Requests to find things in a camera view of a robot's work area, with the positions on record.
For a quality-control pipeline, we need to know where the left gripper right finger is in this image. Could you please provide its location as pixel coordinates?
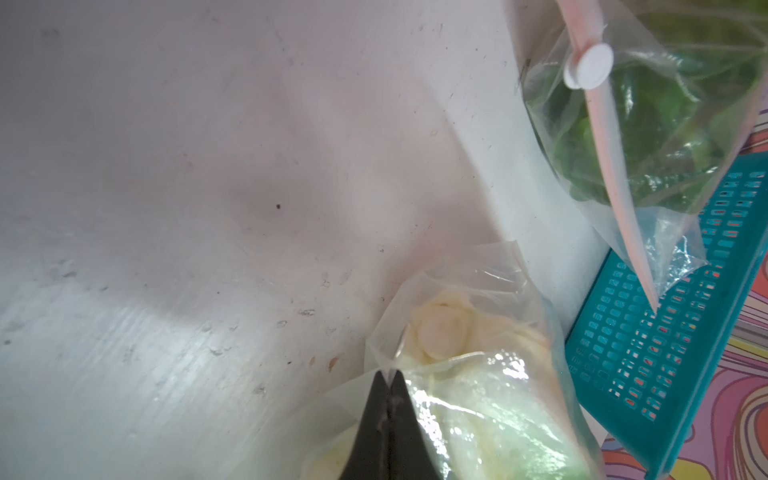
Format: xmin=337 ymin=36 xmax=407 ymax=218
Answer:
xmin=387 ymin=371 xmax=440 ymax=480

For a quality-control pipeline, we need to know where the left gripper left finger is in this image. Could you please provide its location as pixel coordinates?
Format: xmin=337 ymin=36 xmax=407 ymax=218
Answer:
xmin=339 ymin=372 xmax=390 ymax=480

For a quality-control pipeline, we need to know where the chinese cabbage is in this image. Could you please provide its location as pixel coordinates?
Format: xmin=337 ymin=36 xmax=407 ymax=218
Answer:
xmin=300 ymin=424 xmax=358 ymax=480
xmin=396 ymin=290 xmax=601 ymax=479

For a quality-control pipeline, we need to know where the clear zip-top bag blue seal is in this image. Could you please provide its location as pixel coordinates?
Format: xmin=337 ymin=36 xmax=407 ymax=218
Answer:
xmin=230 ymin=242 xmax=604 ymax=479

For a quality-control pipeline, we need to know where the small clear bag pink seal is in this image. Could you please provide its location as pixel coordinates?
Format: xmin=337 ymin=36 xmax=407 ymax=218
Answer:
xmin=523 ymin=1 xmax=767 ymax=309

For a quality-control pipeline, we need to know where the small green cabbage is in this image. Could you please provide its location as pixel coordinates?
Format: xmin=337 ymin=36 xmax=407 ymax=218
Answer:
xmin=523 ymin=1 xmax=767 ymax=213

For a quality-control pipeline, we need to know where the teal plastic basket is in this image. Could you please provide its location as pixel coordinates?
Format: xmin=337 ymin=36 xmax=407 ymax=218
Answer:
xmin=565 ymin=153 xmax=767 ymax=479

